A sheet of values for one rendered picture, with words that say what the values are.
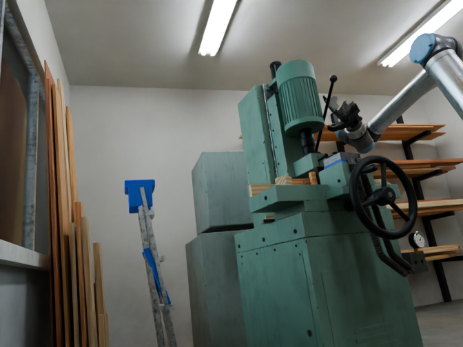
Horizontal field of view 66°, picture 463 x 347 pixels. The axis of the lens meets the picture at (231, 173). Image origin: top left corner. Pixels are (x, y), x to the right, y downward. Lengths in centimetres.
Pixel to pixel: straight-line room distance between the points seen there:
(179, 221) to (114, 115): 132
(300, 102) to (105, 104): 279
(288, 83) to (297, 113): 15
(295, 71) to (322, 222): 70
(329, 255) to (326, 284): 10
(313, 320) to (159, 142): 293
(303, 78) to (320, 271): 83
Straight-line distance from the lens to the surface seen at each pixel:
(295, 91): 161
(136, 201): 191
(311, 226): 129
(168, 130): 394
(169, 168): 379
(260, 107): 178
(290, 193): 127
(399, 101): 188
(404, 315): 153
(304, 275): 129
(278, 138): 168
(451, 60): 159
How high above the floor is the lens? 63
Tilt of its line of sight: 15 degrees up
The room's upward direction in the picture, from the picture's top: 7 degrees counter-clockwise
